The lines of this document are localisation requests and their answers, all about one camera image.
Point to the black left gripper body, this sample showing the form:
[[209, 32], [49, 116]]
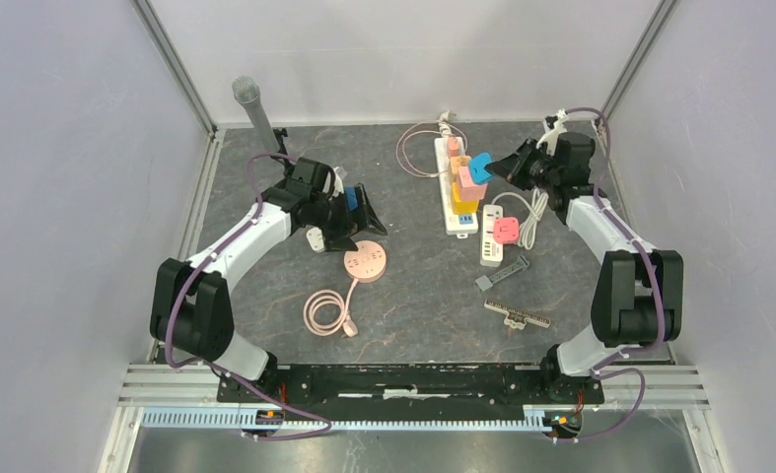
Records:
[[333, 217]]

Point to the small white power strip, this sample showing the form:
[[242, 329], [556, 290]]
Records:
[[491, 252]]

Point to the round pink power socket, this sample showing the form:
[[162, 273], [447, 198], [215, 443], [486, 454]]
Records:
[[367, 263]]

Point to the grey plastic clip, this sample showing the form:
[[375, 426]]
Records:
[[486, 282]]

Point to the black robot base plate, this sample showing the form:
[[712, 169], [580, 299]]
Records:
[[425, 392]]

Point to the light blue plug adapter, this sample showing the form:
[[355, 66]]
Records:
[[477, 168]]

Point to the small salmon plug adapter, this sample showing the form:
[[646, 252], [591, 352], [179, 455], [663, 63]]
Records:
[[454, 147]]

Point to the pink red plug adapter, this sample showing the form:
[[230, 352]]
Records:
[[506, 230]]

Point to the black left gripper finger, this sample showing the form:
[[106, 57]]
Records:
[[364, 215], [339, 242]]

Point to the pink cube socket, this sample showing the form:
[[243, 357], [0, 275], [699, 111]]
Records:
[[468, 189]]

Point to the grey microphone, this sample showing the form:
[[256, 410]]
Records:
[[247, 94]]

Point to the white plug adapter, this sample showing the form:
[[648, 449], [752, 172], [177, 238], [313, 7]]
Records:
[[315, 239]]

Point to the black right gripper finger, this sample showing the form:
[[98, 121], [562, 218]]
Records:
[[511, 153], [515, 175]]

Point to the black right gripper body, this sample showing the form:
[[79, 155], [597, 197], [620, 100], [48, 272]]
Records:
[[539, 168]]

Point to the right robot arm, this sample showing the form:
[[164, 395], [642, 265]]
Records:
[[637, 303]]

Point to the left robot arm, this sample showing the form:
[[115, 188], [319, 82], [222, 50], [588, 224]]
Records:
[[192, 310]]

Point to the beige comb strip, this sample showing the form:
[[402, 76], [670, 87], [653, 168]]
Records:
[[516, 318]]

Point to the long white power strip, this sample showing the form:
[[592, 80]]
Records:
[[460, 218]]

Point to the yellow cube socket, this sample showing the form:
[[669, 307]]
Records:
[[459, 206]]

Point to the dark blue cube socket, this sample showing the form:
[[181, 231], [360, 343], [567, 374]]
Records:
[[352, 198]]

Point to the tan patterned cube socket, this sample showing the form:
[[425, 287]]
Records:
[[457, 162]]

